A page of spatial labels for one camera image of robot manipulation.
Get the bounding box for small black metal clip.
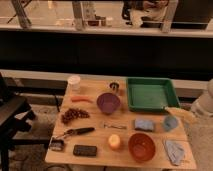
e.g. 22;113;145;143
49;139;64;151

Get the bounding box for blue sponge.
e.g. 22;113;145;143
134;119;154;131

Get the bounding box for small metal can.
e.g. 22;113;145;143
109;82;119;92

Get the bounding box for yellow apple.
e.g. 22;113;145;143
108;134;121;150

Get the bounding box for bunch of dark grapes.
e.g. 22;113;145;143
61;108;90;124

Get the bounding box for orange bowl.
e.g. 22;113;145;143
128;133;156;163

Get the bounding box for clear plastic cup white lid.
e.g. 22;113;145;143
68;75;81;92

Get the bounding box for blue plastic cup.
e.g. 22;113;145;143
163;115;178;132

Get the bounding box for black rectangular block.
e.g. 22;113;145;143
73;145;97;157

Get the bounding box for purple bowl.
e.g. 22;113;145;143
96;93;120;114

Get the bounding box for green plastic tray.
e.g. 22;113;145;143
126;77;180;112

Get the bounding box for orange carrot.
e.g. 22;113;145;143
71;96;93;103

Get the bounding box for blue grey cloth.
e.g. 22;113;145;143
164;140;185;166

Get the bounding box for black chair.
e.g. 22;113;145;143
0;73;36;171

